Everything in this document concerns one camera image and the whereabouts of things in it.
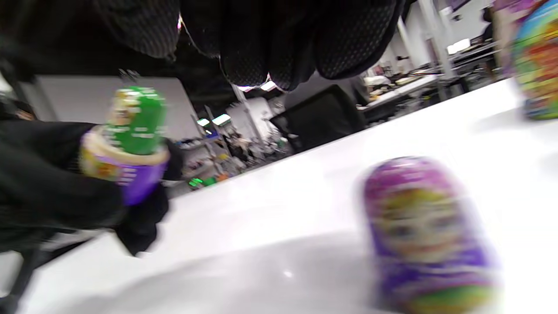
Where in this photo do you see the person's right hand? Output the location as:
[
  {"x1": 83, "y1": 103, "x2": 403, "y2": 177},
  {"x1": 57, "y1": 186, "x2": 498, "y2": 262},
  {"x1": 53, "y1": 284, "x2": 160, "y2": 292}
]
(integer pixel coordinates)
[{"x1": 94, "y1": 0, "x2": 406, "y2": 91}]

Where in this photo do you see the purple Russian doll top half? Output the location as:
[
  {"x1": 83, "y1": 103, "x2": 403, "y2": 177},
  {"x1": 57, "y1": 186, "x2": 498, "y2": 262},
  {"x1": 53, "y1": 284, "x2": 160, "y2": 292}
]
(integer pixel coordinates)
[{"x1": 361, "y1": 156, "x2": 500, "y2": 314}]

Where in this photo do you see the black mesh office chair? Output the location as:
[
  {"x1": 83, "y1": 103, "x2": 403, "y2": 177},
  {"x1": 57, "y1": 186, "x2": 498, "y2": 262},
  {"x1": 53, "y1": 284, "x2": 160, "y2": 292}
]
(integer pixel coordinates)
[{"x1": 269, "y1": 84, "x2": 367, "y2": 152}]

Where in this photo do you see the person's left hand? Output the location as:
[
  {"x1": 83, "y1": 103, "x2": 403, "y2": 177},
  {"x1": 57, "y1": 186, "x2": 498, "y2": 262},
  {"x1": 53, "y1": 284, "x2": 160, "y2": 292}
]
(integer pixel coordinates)
[{"x1": 0, "y1": 120, "x2": 184, "y2": 258}]

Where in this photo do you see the largest pink-purple Russian doll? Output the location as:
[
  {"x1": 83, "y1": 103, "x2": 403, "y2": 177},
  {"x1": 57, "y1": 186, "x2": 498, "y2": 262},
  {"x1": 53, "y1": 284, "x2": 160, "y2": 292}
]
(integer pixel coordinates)
[{"x1": 495, "y1": 0, "x2": 558, "y2": 120}]

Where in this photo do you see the green Russian doll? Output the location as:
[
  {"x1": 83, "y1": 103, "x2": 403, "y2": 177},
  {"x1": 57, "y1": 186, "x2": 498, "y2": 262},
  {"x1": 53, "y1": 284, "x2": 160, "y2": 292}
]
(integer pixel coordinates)
[{"x1": 105, "y1": 86, "x2": 168, "y2": 155}]

